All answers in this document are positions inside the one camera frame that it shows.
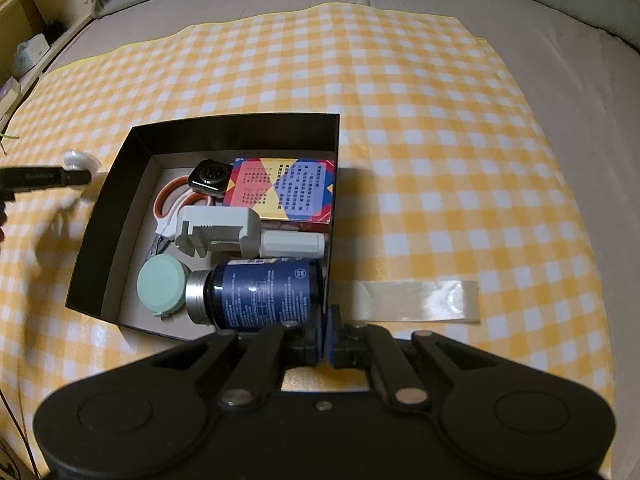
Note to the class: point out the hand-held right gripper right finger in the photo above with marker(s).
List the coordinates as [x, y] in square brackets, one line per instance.
[331, 335]

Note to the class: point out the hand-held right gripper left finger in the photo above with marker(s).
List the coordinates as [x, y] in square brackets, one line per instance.
[315, 340]

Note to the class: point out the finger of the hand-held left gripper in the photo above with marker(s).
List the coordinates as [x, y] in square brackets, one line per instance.
[45, 177]

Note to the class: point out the white suction cup hook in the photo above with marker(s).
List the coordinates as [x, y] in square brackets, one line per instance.
[80, 159]

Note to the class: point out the dark blue pill bottle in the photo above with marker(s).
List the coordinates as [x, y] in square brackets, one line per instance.
[265, 292]

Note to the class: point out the black cardboard box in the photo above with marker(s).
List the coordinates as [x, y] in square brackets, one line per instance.
[115, 210]

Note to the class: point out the white orange scissors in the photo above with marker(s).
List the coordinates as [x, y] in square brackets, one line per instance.
[170, 205]

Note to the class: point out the white watch repair tool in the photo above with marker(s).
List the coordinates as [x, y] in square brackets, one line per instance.
[220, 227]

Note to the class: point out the colourful card box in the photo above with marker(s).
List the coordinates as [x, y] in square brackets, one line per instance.
[280, 187]

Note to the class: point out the grey smartwatch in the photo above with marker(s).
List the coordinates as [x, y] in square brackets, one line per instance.
[210, 177]

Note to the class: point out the purple packet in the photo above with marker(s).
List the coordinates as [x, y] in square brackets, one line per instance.
[9, 97]

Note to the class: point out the clear tape strip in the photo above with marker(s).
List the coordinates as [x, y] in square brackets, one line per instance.
[415, 301]

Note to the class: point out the white tissue box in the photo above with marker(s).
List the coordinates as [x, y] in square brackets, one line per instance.
[32, 55]

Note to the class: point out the wooden shelf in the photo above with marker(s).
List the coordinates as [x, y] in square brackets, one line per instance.
[30, 10]

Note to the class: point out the yellow checked mat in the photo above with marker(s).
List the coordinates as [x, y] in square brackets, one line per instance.
[425, 135]

